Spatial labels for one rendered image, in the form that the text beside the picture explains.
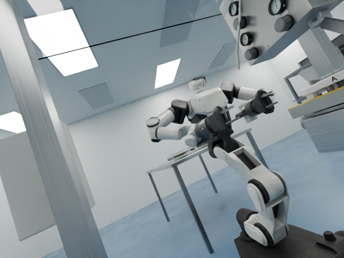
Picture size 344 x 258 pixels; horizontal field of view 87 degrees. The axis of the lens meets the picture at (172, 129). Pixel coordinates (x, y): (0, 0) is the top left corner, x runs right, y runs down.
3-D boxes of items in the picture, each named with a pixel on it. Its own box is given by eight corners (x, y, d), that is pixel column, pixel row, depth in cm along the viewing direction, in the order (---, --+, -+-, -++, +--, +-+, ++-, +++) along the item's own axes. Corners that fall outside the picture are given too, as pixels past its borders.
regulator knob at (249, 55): (246, 63, 56) (240, 50, 56) (253, 61, 56) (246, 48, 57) (253, 56, 52) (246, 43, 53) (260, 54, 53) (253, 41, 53)
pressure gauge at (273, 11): (272, 19, 44) (265, 6, 45) (276, 18, 45) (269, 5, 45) (284, 5, 41) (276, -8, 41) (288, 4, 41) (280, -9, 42)
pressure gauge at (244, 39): (243, 48, 56) (238, 38, 57) (246, 47, 57) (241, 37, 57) (250, 40, 53) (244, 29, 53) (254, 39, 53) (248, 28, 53)
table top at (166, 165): (146, 173, 311) (145, 171, 311) (198, 150, 352) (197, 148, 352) (172, 167, 173) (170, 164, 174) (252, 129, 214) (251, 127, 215)
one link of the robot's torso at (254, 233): (249, 239, 126) (240, 220, 128) (271, 224, 131) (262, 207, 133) (269, 252, 106) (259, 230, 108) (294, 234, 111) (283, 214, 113)
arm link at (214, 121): (222, 105, 85) (204, 115, 94) (212, 107, 79) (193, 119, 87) (235, 128, 84) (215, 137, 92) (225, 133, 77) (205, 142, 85)
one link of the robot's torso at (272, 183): (261, 210, 100) (212, 155, 134) (285, 196, 104) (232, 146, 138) (267, 196, 90) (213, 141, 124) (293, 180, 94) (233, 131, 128)
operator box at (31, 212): (33, 233, 49) (6, 145, 52) (96, 204, 53) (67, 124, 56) (18, 242, 43) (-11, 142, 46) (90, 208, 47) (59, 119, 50)
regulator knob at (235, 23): (235, 33, 55) (229, 21, 56) (241, 31, 56) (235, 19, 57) (241, 24, 52) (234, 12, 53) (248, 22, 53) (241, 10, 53)
